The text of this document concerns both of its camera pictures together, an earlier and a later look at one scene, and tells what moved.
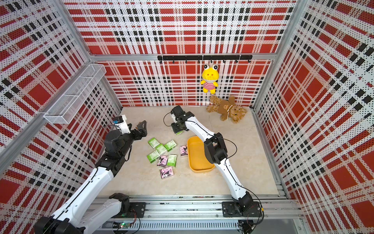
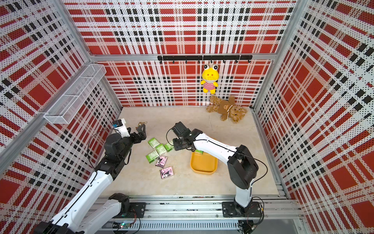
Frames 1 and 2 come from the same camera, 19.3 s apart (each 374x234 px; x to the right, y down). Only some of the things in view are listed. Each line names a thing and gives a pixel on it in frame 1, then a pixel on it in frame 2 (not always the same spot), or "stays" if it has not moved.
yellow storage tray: (198, 161) stays
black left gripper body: (135, 136) stays
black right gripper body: (177, 126) → (178, 144)
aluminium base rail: (203, 215) stays
